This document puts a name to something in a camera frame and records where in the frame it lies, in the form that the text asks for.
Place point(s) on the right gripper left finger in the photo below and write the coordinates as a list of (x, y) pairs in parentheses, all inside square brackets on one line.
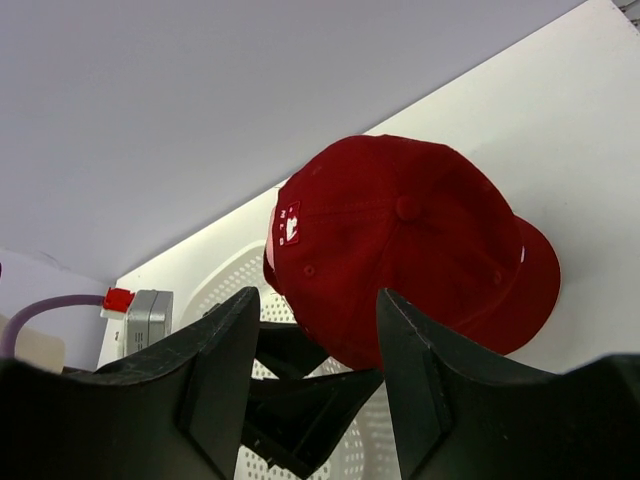
[(173, 410)]

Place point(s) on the red cap with strap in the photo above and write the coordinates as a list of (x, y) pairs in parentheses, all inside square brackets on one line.
[(375, 212)]

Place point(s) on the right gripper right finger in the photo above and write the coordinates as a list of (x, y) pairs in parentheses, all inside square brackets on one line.
[(461, 411)]

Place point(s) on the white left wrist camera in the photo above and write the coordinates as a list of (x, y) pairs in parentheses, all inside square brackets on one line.
[(135, 320)]

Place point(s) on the pink baseball cap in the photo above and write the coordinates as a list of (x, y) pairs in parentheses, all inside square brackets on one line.
[(269, 245)]

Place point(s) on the white plastic basket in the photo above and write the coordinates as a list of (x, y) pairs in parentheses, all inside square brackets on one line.
[(367, 449)]

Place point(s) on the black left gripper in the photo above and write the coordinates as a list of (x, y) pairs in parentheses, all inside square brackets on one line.
[(293, 424)]

